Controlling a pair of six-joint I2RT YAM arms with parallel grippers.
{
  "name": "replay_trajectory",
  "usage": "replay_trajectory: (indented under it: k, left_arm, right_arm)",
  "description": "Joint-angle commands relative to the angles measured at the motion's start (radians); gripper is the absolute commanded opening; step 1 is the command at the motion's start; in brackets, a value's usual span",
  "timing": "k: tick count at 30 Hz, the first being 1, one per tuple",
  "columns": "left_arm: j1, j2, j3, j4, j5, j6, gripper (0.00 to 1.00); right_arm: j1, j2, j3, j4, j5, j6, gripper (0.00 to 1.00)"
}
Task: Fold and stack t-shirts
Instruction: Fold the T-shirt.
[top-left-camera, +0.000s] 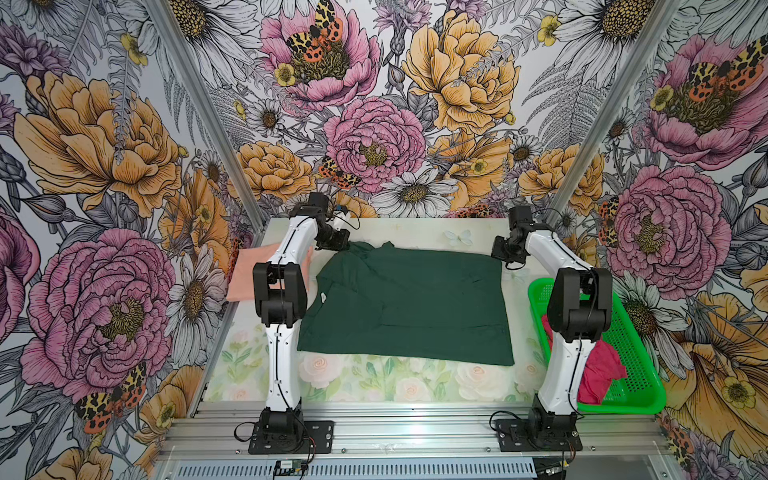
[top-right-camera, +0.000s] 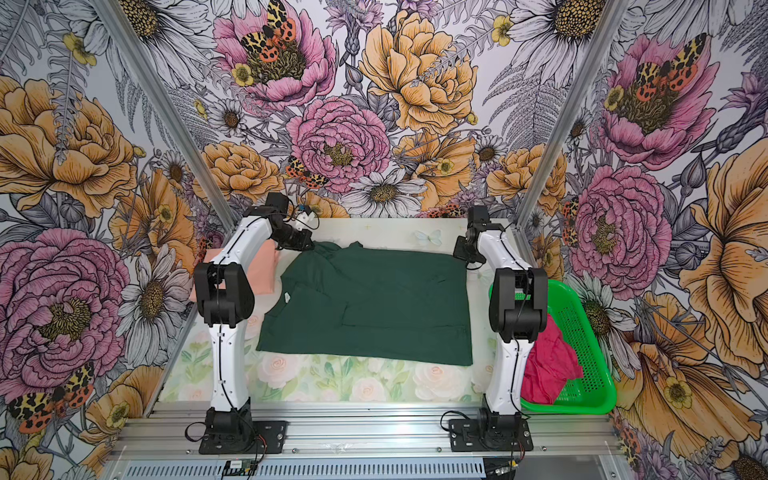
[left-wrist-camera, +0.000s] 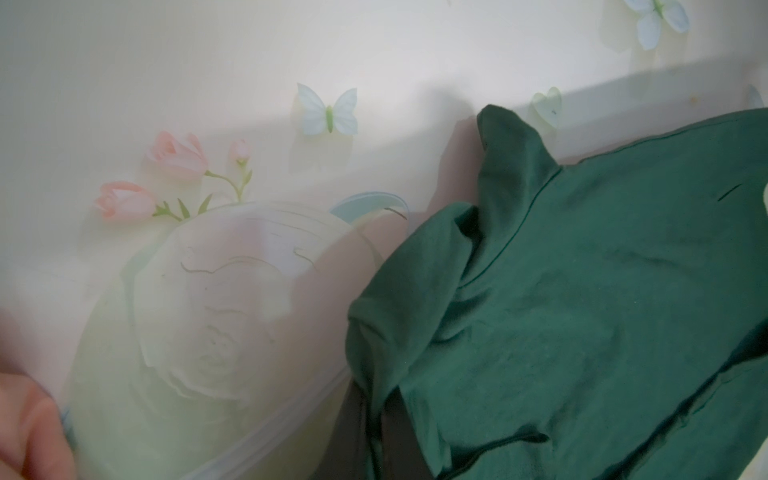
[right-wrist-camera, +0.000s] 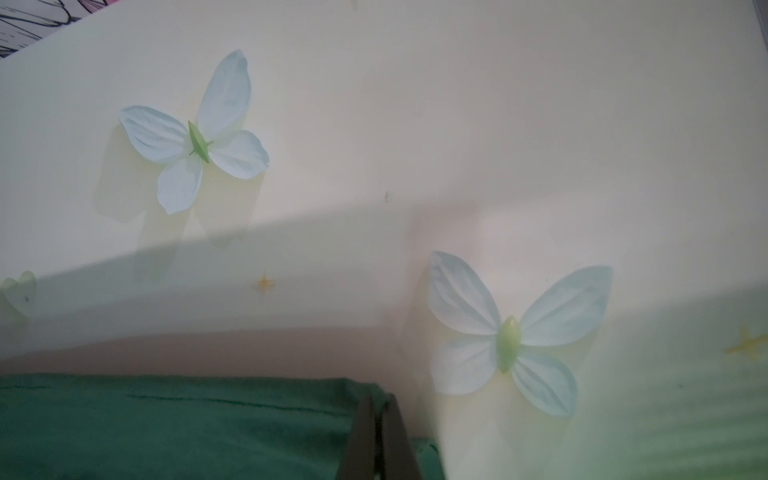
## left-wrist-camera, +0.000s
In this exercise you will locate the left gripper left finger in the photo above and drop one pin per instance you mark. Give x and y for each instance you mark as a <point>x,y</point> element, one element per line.
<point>346,455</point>

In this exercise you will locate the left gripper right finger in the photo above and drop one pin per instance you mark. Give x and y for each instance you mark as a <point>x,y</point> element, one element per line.
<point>401,453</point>

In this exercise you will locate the dark green t-shirt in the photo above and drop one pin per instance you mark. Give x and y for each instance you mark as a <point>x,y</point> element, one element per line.
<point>603,320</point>

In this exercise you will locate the folded peach t-shirt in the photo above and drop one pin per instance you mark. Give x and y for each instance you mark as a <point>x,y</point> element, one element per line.
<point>33,443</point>

